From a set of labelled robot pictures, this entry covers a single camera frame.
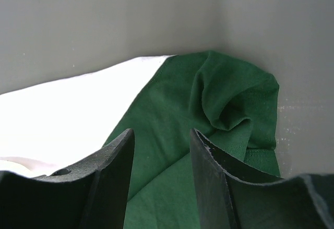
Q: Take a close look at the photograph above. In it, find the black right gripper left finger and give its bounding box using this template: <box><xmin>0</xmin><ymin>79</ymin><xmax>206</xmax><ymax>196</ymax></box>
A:
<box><xmin>1</xmin><ymin>129</ymin><xmax>135</xmax><ymax>228</ymax></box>

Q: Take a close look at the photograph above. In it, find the white and green t shirt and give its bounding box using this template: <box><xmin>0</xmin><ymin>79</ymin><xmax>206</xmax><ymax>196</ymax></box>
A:
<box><xmin>1</xmin><ymin>51</ymin><xmax>280</xmax><ymax>228</ymax></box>

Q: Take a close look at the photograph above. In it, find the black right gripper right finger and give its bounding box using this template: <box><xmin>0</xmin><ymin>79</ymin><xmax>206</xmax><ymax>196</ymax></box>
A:
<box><xmin>190</xmin><ymin>129</ymin><xmax>333</xmax><ymax>228</ymax></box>

